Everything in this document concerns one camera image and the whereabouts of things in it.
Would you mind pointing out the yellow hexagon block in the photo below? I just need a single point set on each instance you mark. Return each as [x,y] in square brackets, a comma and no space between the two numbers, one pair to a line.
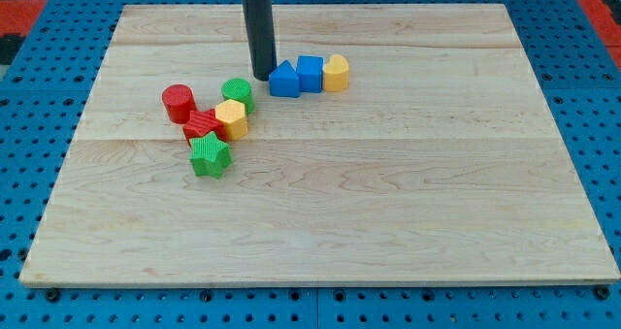
[232,114]

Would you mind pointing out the green star block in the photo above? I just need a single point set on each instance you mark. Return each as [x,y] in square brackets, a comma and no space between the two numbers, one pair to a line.
[209,156]

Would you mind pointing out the red star block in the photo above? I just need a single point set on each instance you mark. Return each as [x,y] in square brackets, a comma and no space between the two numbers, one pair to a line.
[201,124]

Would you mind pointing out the blue triangle block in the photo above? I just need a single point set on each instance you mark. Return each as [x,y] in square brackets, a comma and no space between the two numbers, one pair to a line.
[284,81]

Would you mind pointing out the yellow heart block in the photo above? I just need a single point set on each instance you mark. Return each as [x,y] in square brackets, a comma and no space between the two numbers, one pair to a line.
[335,73]

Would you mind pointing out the blue cube block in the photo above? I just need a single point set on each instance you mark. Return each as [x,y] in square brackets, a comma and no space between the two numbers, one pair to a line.
[309,70]

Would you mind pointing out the green cylinder block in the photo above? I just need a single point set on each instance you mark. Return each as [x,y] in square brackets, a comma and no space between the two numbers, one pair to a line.
[239,90]

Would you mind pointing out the wooden board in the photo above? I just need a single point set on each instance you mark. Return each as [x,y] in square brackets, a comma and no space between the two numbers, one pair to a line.
[439,165]

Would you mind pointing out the red cylinder block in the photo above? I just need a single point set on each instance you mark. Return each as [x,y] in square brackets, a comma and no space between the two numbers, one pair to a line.
[179,102]

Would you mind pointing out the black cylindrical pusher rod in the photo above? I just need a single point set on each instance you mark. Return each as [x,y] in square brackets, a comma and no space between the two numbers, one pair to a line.
[261,38]

